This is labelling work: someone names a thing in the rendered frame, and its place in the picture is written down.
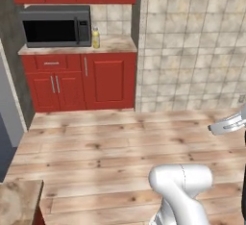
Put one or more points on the black microwave oven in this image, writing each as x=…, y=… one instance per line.
x=54, y=27

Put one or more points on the red counter cabinet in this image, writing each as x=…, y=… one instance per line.
x=39, y=216

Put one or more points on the white wall socket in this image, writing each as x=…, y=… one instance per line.
x=241, y=99

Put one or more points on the red base cupboards run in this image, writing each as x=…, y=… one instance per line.
x=83, y=81

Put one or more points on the yellow juice bottle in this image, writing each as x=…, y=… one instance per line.
x=95, y=39

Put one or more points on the grey fridge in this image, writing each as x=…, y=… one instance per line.
x=8, y=113

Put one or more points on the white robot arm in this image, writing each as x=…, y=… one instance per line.
x=179, y=187

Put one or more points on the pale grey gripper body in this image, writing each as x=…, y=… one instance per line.
x=228, y=125

